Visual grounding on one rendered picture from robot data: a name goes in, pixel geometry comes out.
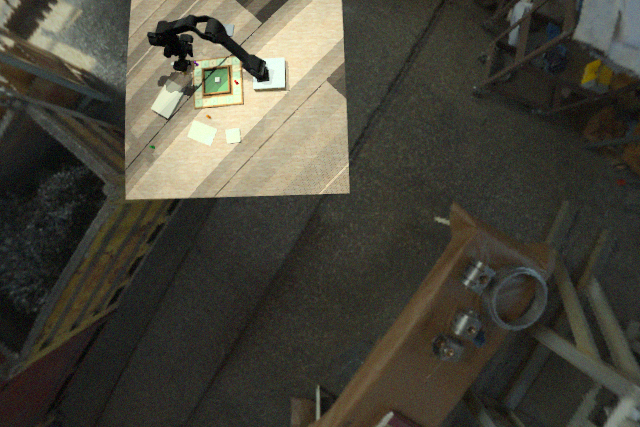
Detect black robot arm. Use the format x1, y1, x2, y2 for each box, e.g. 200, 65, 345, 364
147, 15, 270, 82

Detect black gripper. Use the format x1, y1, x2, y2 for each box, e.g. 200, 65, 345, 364
170, 34, 194, 72

